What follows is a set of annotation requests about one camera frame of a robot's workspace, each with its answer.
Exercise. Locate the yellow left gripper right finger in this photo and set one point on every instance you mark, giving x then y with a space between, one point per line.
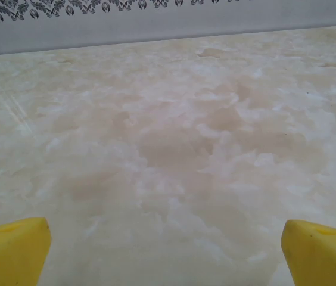
320 259

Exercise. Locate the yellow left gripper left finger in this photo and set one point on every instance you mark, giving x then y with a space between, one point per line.
10 253

